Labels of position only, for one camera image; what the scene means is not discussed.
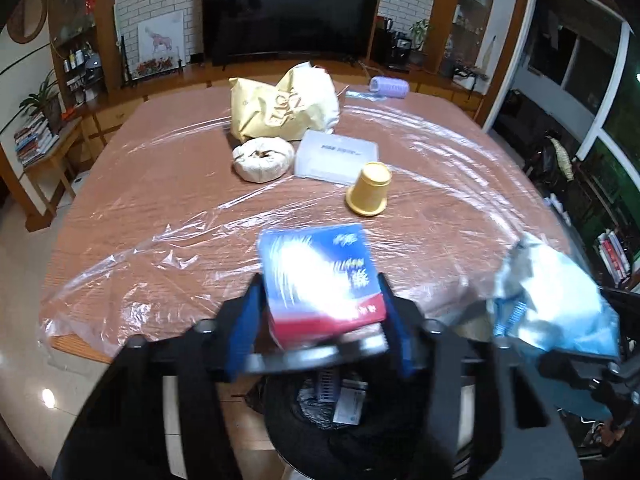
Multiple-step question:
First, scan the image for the round wooden frame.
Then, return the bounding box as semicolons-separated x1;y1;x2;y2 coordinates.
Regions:
6;0;48;45

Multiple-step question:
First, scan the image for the yellow paper cup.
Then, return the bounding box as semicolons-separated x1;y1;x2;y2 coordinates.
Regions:
345;162;392;217

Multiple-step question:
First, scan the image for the wooden glass display shelf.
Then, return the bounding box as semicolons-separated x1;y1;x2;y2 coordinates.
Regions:
430;0;521;96

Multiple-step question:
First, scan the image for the wooden television cabinet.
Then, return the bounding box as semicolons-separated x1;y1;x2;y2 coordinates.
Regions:
60;47;488;148

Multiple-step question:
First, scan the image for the small wooden side table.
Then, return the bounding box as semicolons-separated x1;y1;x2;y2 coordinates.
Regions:
20;117;96;221

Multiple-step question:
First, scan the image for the wooden display shelf with bottles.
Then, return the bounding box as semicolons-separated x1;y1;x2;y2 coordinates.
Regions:
47;0;118;106

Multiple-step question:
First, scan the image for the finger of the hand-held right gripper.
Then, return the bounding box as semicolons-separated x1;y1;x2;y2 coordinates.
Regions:
536;349;622;378
599;285;640;317

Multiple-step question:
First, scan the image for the purple roll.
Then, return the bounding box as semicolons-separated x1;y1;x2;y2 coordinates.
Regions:
369;76;411;101

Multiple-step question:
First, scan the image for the patterned yellow cloth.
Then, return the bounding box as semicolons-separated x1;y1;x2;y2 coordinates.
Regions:
547;135;572;179

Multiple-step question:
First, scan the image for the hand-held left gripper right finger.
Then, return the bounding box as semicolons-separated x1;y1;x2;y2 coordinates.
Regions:
377;272;586;480

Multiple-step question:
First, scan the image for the blue and red carton box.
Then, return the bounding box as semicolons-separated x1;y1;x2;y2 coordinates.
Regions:
257;223;388;351

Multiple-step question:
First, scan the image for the dark branch ornament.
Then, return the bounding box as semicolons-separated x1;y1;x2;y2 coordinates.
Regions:
452;62;488;84

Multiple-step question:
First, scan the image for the long-leaf potted plant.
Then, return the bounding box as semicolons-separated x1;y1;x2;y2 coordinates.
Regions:
20;70;66;133

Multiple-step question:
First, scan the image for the black curved television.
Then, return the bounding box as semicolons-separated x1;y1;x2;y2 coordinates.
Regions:
201;0;382;67

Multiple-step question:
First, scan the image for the bookshelf with books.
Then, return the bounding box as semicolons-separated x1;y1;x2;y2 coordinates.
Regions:
595;230;633;281

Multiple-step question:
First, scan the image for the round white paper-wrapped cake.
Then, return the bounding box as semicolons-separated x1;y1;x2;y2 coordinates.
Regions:
232;136;295;182

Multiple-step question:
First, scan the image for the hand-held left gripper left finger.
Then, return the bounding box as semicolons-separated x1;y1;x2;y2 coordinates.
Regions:
52;275;266;480

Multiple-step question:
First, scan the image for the light blue plastic bag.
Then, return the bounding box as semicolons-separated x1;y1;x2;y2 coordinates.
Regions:
492;232;621;358

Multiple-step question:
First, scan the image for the trash bin with black liner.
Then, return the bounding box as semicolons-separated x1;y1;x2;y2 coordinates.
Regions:
245;340;476;480

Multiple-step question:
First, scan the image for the black coffee machine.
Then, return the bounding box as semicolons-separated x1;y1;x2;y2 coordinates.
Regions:
387;30;413;71

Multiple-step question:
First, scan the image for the flat white box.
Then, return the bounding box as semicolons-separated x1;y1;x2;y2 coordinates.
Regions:
294;130;379;186

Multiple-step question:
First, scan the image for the white window frame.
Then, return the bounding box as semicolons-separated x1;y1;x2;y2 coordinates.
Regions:
492;0;640;281

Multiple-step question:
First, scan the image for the horse painting canvas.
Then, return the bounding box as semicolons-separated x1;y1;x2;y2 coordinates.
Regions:
127;10;187;80

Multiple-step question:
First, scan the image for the stack of books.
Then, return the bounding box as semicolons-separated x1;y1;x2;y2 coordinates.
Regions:
13;112;61;168

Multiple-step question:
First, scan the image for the small potted plant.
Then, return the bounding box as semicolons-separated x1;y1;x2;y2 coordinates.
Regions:
409;19;431;66

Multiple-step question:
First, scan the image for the dark wooden chair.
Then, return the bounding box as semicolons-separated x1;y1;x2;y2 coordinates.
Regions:
525;130;601;221

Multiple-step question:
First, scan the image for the yellow paper bag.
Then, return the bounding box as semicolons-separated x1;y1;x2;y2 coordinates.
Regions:
229;61;342;143

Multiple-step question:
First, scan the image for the crumpled wrapper with white label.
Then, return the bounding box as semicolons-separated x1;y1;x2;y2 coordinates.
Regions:
296;370;369;427

